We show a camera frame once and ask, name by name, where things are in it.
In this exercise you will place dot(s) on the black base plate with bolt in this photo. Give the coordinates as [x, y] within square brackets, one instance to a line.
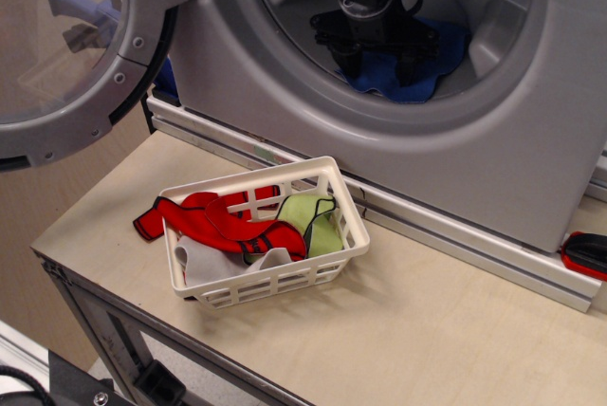
[70, 385]

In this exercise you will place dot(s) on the grey white cloth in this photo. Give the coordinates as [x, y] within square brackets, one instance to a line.
[203, 264]

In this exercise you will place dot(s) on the blue grey clamp handle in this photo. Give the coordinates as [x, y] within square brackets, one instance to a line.
[97, 27]

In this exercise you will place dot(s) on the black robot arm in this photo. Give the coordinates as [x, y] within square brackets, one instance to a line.
[380, 26]

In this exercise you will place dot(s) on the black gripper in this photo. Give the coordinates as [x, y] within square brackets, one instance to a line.
[387, 26]

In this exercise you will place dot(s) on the red black tool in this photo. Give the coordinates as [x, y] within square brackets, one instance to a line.
[585, 253]

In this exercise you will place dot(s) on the red cloth with black trim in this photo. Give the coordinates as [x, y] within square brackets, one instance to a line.
[205, 218]

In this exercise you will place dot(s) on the white plastic laundry basket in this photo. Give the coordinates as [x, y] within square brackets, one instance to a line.
[267, 189]

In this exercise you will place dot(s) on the white aluminium rail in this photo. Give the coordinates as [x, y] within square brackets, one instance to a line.
[539, 271]

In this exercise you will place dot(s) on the grey toy washing machine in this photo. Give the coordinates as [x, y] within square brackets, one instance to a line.
[508, 141]

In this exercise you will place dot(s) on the light green cloth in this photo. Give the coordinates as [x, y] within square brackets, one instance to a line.
[308, 214]

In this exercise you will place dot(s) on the blue cloth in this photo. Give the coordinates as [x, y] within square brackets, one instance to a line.
[378, 69]

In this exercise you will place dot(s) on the round transparent washer door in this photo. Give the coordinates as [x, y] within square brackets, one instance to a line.
[54, 103]

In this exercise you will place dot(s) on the metal table frame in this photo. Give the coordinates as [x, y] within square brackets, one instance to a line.
[116, 328]

